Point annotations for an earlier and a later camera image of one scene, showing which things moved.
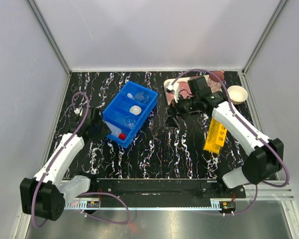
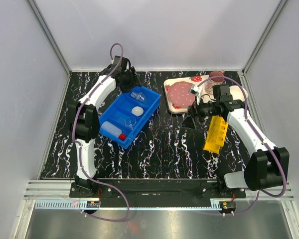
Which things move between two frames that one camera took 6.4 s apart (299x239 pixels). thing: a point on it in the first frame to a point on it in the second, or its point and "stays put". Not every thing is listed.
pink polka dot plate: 184,90 stays put
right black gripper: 174,108 to 195,110
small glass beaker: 129,121 stays put
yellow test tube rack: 216,137 stays put
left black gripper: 105,130 to 134,81
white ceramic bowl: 237,94 stays put
